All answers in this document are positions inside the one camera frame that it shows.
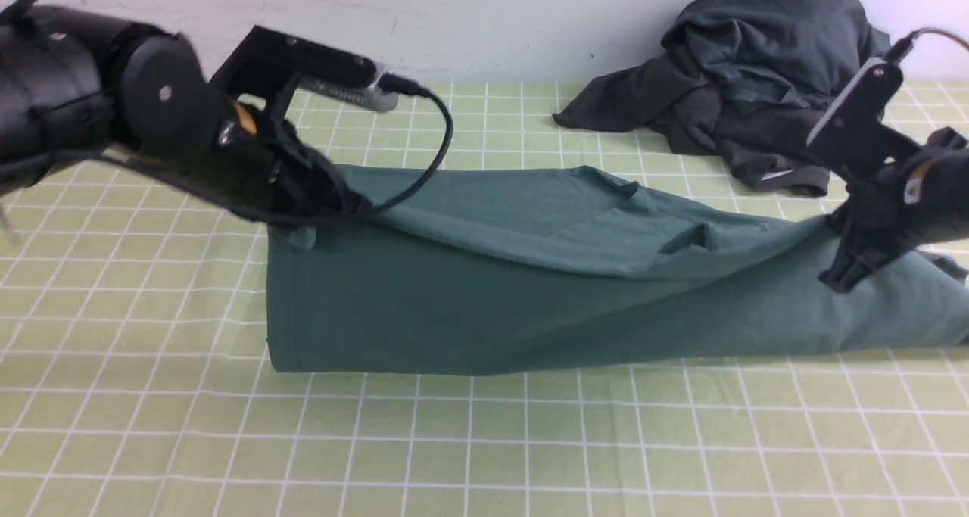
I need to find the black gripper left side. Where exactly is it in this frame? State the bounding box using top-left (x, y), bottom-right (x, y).
top-left (204, 93), bottom-right (371, 225)

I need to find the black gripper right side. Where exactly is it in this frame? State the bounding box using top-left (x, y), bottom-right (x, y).
top-left (818, 148), bottom-right (955, 294)

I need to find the green long sleeve shirt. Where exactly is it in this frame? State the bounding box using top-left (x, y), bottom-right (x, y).
top-left (266, 166), bottom-right (968, 376)

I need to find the dark grey-blue crumpled garment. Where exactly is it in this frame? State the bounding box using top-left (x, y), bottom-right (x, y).
top-left (661, 0), bottom-right (892, 111)

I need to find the green checkered tablecloth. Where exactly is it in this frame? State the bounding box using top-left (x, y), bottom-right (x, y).
top-left (0, 81), bottom-right (969, 517)

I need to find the dark brown crumpled garment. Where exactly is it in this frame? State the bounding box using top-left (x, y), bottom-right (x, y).
top-left (553, 47), bottom-right (830, 198)

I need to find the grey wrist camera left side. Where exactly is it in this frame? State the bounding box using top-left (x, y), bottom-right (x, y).
top-left (209, 25), bottom-right (399, 117)

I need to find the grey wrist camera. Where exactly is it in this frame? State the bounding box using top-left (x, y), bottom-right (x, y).
top-left (805, 58), bottom-right (921, 180)
top-left (209, 25), bottom-right (399, 117)

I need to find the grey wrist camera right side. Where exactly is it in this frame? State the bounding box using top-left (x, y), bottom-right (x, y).
top-left (805, 58), bottom-right (921, 180)

